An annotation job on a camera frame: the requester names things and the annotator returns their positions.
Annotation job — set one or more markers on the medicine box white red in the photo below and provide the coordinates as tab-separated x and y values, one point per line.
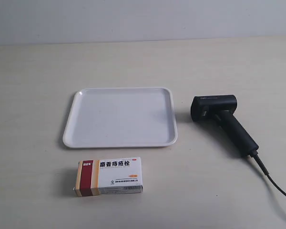
109	176

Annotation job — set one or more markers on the white plastic tray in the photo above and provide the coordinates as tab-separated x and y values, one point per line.
121	117

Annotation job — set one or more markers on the black barcode scanner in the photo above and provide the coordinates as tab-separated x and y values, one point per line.
221	108

